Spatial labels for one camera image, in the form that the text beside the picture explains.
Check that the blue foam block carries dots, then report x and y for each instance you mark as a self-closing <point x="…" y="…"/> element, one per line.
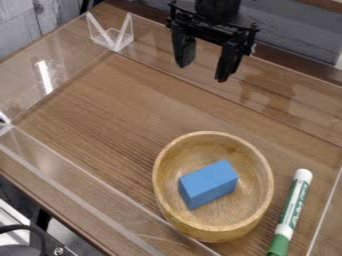
<point x="208" y="183"/>

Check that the black metal base plate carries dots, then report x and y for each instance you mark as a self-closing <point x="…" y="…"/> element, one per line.
<point x="55" y="247"/>

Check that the clear acrylic front wall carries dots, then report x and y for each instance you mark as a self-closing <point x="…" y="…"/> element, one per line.
<point x="95" y="210"/>

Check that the brown wooden bowl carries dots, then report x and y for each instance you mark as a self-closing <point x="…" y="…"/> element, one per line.
<point x="231" y="216"/>

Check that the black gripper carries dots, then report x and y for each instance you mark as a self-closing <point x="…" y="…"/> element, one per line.
<point x="214" y="22"/>

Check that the green white marker pen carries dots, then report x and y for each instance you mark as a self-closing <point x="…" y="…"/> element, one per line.
<point x="290" y="214"/>

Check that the clear acrylic corner bracket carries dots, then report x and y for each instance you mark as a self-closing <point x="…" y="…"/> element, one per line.
<point x="113" y="39"/>

